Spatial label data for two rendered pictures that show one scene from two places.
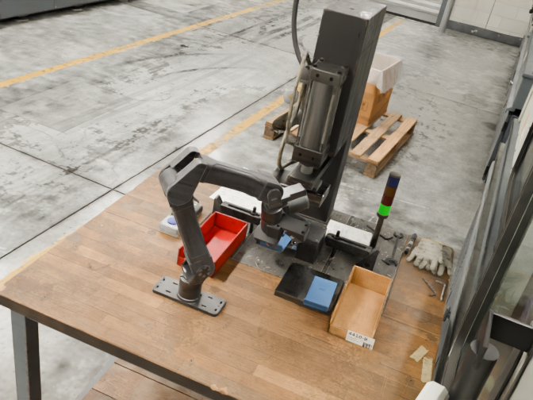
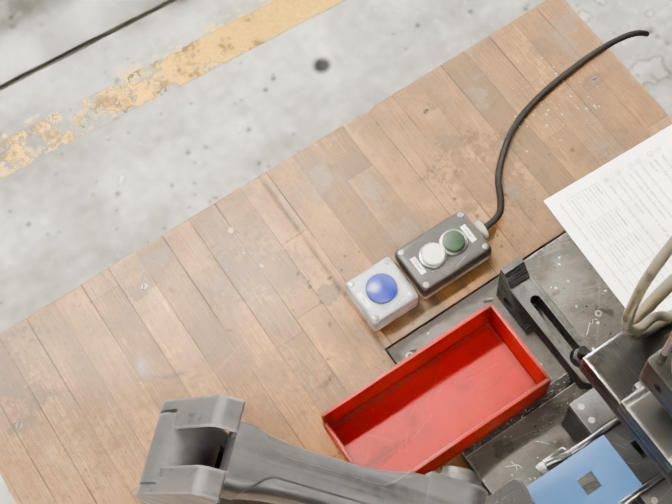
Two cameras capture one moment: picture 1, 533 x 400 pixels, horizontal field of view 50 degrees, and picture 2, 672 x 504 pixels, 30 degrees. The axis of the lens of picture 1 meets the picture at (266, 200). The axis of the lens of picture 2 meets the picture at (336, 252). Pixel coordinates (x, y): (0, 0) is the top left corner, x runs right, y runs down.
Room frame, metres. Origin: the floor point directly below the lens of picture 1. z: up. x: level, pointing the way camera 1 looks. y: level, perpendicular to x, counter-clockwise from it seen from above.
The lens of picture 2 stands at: (1.12, -0.12, 2.39)
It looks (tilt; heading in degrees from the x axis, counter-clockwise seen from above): 66 degrees down; 48
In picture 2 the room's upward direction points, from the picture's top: 8 degrees counter-clockwise
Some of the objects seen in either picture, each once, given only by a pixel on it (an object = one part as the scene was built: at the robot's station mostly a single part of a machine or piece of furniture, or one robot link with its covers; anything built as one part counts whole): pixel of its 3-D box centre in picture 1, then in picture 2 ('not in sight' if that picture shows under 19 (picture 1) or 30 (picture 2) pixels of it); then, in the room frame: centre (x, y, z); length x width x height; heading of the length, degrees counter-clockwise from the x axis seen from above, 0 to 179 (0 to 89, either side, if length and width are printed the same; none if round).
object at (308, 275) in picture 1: (309, 287); not in sight; (1.36, -0.18, 0.91); 0.17 x 0.16 x 0.02; 74
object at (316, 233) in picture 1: (293, 226); (658, 451); (1.57, -0.10, 0.98); 0.20 x 0.10 x 0.01; 74
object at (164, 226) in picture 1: (172, 228); (382, 297); (1.54, 0.28, 0.90); 0.07 x 0.07 x 0.06; 74
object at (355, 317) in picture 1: (362, 305); not in sight; (1.30, -0.33, 0.93); 0.25 x 0.13 x 0.08; 164
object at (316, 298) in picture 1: (320, 290); not in sight; (1.33, -0.21, 0.93); 0.15 x 0.07 x 0.03; 167
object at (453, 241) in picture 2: not in sight; (453, 243); (1.65, 0.25, 0.93); 0.03 x 0.03 x 0.02
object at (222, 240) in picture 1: (213, 242); (435, 403); (1.47, 0.13, 0.93); 0.25 x 0.12 x 0.06; 164
